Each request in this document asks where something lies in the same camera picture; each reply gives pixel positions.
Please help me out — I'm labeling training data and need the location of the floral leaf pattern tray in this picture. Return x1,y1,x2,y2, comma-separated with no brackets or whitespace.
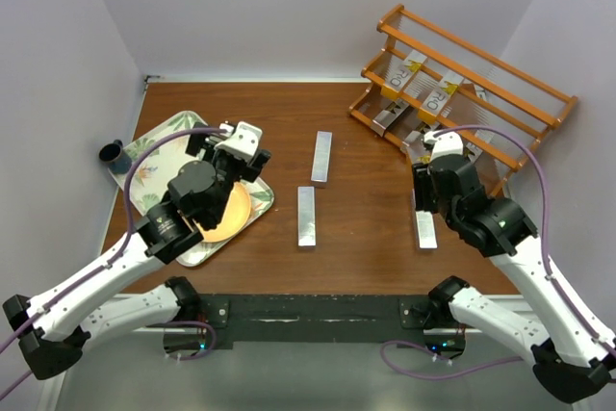
124,111,274,268

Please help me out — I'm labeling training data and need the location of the orange round plate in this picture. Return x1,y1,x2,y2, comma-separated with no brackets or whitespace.
199,182,252,244

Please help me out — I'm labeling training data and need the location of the silver gold R&O toothpaste box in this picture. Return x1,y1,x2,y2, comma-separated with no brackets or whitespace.
417,155,430,165

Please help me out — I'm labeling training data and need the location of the silver toothpaste box upper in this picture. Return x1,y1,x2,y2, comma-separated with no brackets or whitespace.
311,131,333,187

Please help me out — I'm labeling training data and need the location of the aluminium frame rail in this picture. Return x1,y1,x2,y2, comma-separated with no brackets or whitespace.
36,291,591,411

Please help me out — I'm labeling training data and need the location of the purple cable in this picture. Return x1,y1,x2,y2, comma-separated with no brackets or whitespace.
0,125,227,402
380,124,616,381

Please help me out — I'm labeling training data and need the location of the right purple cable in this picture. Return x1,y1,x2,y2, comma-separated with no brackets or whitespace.
380,124,616,381

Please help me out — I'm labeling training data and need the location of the wooden tiered shelf rack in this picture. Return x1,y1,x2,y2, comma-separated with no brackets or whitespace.
348,4,578,195

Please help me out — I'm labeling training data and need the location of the silver angled R&O box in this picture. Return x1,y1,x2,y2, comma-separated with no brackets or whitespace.
371,99,412,138

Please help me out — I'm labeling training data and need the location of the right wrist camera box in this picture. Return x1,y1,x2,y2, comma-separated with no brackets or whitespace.
423,131,464,162

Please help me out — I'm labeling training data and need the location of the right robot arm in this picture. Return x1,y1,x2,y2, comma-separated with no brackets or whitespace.
412,154,615,403

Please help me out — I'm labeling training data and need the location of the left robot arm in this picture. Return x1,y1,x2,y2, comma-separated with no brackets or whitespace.
3,122,270,380

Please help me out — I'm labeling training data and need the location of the silver box far right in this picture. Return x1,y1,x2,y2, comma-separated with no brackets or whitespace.
411,192,438,250

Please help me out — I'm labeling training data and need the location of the dark blue mug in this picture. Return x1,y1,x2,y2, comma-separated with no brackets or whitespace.
98,140,132,175

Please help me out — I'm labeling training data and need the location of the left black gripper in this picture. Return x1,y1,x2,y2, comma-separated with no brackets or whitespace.
187,122,270,225

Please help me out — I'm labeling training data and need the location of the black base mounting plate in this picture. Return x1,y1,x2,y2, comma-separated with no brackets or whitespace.
163,293,485,359

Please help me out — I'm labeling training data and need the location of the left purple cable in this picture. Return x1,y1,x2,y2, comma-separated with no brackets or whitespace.
0,125,227,402

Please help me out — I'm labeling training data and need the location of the silver toothpaste box lower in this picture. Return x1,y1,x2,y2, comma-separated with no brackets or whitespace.
297,186,317,247

